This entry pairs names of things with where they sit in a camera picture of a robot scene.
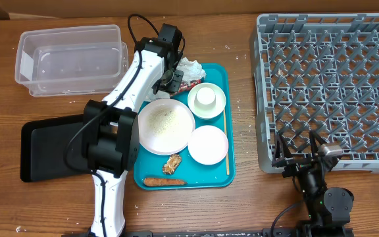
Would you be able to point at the golden fried food piece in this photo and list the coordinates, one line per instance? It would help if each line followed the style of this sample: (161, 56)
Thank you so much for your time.
(172, 164)

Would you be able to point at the clear plastic bin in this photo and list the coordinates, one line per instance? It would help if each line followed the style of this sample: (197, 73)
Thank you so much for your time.
(71, 61)

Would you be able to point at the teal serving tray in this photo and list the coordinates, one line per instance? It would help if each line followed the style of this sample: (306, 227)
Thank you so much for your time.
(196, 175)

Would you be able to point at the large white plate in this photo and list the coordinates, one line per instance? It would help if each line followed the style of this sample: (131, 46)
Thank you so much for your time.
(165, 126)

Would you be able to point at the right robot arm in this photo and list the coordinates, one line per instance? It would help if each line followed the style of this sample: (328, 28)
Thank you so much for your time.
(328, 208)

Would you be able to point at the brown fried stick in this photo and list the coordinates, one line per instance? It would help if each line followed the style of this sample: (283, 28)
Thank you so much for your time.
(156, 182)

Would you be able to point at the white cup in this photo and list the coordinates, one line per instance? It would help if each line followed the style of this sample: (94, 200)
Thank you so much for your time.
(205, 96)

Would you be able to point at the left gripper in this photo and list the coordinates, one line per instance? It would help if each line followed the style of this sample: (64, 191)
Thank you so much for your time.
(174, 86)

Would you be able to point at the white napkin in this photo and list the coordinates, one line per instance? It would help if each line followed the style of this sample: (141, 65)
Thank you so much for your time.
(155, 96)

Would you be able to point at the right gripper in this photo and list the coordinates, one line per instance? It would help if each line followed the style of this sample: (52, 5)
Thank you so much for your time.
(296, 164)

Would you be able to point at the grey dishwasher rack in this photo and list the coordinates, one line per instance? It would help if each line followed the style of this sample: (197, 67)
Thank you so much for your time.
(317, 72)

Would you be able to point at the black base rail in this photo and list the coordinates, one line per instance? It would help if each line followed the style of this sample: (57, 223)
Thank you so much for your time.
(206, 234)

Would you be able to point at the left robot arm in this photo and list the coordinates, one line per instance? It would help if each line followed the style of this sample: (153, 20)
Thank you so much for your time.
(110, 134)

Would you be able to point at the wooden chopstick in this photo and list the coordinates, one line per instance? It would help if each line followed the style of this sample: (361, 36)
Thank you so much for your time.
(226, 143)

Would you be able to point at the silver foil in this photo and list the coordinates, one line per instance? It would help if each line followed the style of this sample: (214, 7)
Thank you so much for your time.
(192, 70)

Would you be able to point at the pale green bowl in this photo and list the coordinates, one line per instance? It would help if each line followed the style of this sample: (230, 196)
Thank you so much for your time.
(207, 112)

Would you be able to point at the red snack wrapper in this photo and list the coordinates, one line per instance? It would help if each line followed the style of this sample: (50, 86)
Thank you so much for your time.
(187, 86)

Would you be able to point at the black tray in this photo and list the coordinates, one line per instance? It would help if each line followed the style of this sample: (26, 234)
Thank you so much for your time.
(42, 147)

